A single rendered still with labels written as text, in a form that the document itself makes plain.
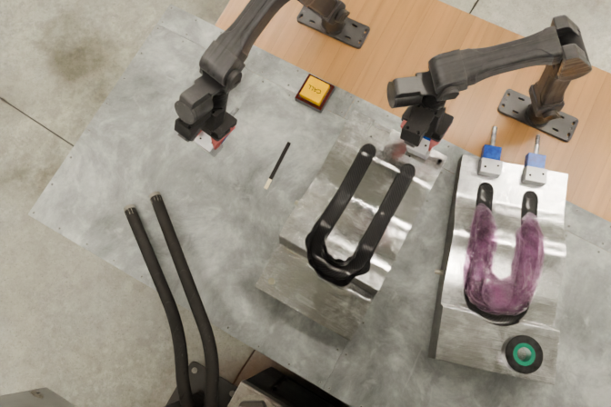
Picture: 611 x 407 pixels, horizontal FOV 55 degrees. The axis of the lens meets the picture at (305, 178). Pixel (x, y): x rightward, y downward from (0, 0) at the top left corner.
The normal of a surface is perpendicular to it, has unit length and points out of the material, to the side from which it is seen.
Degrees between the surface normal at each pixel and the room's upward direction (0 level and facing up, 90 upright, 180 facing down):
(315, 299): 0
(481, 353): 0
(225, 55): 14
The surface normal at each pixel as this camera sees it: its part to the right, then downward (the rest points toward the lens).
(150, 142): -0.04, -0.25
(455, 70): -0.26, -0.21
